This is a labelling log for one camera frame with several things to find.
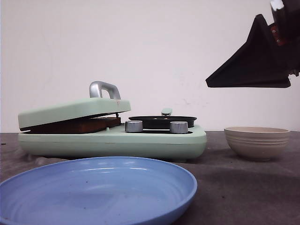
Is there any mint green breakfast maker base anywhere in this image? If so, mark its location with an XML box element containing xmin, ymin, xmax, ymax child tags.
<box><xmin>18</xmin><ymin>125</ymin><xmax>207</xmax><ymax>161</ymax></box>

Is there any mint green sandwich maker lid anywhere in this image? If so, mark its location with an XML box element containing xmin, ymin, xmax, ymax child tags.
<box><xmin>18</xmin><ymin>81</ymin><xmax>131</xmax><ymax>131</ymax></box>

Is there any black round frying pan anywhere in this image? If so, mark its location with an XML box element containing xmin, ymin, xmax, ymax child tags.
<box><xmin>129</xmin><ymin>108</ymin><xmax>197</xmax><ymax>129</ymax></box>

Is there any beige ribbed ceramic bowl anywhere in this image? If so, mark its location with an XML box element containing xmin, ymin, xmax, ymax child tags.
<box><xmin>224</xmin><ymin>127</ymin><xmax>290</xmax><ymax>161</ymax></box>

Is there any blue ceramic plate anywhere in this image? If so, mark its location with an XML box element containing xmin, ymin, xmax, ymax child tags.
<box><xmin>0</xmin><ymin>157</ymin><xmax>197</xmax><ymax>225</ymax></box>

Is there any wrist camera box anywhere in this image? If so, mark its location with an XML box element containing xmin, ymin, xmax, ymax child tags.
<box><xmin>270</xmin><ymin>0</ymin><xmax>300</xmax><ymax>41</ymax></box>

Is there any silver control knob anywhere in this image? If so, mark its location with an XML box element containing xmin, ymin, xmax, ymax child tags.
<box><xmin>170</xmin><ymin>121</ymin><xmax>188</xmax><ymax>134</ymax></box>
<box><xmin>125</xmin><ymin>120</ymin><xmax>143</xmax><ymax>133</ymax></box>

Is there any left silver control knob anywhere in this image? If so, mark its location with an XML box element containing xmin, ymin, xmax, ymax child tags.
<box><xmin>125</xmin><ymin>120</ymin><xmax>143</xmax><ymax>133</ymax></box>

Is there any white bread slice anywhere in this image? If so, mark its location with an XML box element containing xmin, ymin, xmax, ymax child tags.
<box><xmin>20</xmin><ymin>117</ymin><xmax>121</xmax><ymax>134</ymax></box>

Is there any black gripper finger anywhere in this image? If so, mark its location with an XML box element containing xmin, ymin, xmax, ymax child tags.
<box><xmin>206</xmin><ymin>14</ymin><xmax>300</xmax><ymax>88</ymax></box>

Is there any right silver control knob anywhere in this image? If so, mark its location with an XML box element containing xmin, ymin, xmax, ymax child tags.
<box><xmin>170</xmin><ymin>121</ymin><xmax>188</xmax><ymax>134</ymax></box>

